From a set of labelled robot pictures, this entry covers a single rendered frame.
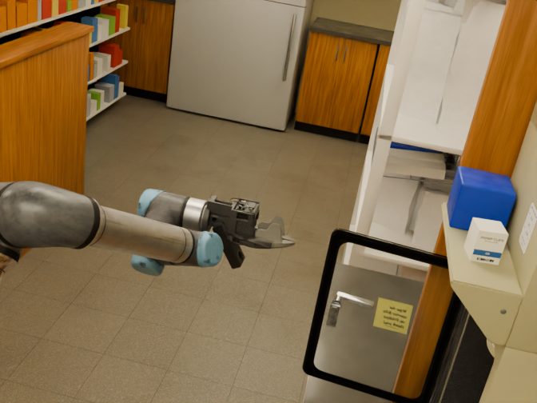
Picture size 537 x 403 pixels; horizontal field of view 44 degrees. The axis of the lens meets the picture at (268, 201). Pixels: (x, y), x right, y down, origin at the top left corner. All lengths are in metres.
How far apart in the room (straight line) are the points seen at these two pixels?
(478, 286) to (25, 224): 0.74
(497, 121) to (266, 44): 4.75
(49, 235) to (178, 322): 2.32
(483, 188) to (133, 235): 0.65
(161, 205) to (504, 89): 0.77
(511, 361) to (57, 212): 0.79
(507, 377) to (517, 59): 0.59
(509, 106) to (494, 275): 0.38
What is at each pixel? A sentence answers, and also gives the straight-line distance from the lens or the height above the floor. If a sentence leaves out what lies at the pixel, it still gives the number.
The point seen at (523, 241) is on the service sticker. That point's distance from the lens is 1.22.
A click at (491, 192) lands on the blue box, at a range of 1.28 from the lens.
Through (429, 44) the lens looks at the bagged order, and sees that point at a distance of 2.42.
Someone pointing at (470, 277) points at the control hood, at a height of 1.51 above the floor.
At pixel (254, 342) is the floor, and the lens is 3.39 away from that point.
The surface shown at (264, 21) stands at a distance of 6.03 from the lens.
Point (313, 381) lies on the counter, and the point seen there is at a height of 0.94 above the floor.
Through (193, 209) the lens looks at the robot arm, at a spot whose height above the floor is 1.35.
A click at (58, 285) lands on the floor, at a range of 3.69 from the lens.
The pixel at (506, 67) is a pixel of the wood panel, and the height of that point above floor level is 1.79.
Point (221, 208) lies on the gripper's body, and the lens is 1.51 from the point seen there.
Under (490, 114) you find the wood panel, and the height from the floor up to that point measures 1.69.
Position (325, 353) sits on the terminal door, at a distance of 1.63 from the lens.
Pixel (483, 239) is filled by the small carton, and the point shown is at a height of 1.55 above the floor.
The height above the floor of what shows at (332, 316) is 1.18.
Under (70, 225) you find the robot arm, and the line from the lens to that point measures 1.17.
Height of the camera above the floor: 2.03
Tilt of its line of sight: 25 degrees down
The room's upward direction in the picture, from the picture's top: 10 degrees clockwise
